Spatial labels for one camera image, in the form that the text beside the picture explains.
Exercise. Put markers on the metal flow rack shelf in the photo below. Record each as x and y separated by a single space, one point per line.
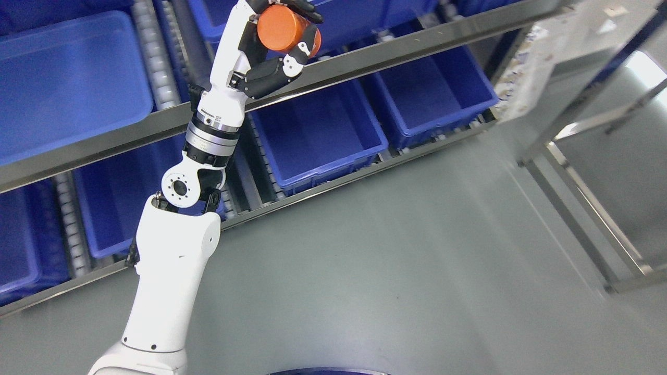
323 74

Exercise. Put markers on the blue bin lower left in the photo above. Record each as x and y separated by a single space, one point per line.
32 248

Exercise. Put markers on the blue tray bin upper shelf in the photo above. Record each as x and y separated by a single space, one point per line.
69 82

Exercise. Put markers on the blue bin lower far right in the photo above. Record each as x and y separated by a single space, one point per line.
422 99

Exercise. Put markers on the stainless steel table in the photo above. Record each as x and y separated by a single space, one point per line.
601 161

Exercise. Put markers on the blue bin lower middle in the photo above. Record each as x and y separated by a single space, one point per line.
112 193

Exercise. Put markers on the white sign board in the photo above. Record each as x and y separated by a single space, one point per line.
552 47

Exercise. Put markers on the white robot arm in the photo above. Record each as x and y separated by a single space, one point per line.
178 232

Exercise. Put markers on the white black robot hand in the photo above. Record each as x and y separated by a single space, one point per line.
241 69

